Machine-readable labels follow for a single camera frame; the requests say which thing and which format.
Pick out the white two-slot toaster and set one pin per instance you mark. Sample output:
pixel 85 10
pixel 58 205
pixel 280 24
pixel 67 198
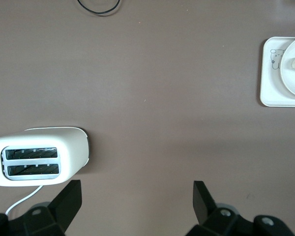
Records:
pixel 73 152

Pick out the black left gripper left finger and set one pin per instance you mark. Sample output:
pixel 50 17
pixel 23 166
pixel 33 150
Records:
pixel 66 204

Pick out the white round plate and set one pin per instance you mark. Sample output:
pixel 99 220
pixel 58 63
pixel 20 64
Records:
pixel 292 81

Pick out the beige rabbit print tray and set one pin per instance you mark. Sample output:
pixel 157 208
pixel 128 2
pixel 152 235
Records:
pixel 270 86

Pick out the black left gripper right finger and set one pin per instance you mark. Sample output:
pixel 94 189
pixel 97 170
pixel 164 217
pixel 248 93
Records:
pixel 204 204

